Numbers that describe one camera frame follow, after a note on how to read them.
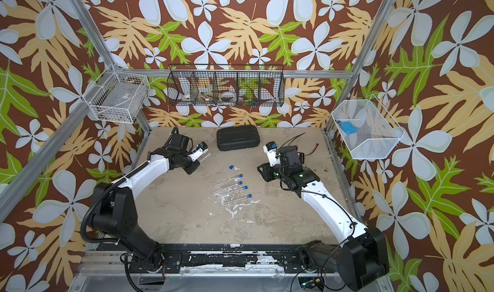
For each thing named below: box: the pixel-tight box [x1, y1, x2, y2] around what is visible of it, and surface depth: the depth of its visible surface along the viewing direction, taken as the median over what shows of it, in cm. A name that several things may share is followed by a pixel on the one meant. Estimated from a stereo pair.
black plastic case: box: [216, 125, 260, 152], surface depth 113 cm
